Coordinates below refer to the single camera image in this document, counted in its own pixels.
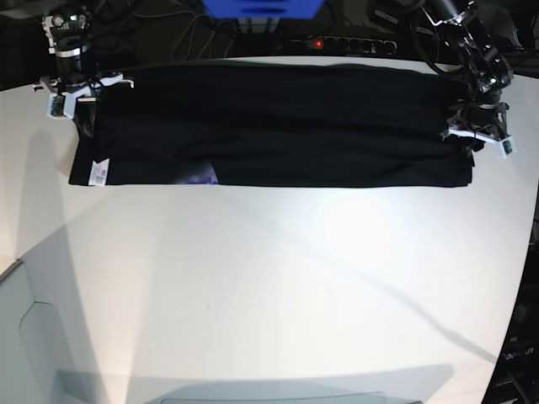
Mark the black T-shirt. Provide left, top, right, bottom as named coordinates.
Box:
left=69, top=62, right=473, bottom=189

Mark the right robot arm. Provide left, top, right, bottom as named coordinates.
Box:
left=32, top=3, right=135, bottom=138

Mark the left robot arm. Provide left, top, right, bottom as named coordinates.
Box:
left=369, top=1, right=516, bottom=158

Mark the blue plastic box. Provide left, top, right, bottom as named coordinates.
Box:
left=202, top=0, right=323, bottom=19

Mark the black box with white lettering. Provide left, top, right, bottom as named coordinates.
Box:
left=483, top=284, right=538, bottom=403

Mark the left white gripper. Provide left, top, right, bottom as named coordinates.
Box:
left=440, top=103, right=512, bottom=167

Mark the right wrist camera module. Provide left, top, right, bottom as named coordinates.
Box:
left=46, top=93, right=77, bottom=120

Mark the black power strip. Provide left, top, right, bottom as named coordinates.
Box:
left=275, top=36, right=398, bottom=58

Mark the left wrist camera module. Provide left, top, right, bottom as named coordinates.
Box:
left=494, top=136, right=515, bottom=158

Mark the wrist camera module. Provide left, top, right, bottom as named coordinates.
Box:
left=46, top=93, right=77, bottom=120
left=494, top=136, right=515, bottom=158

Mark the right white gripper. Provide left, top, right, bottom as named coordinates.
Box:
left=32, top=72, right=135, bottom=139

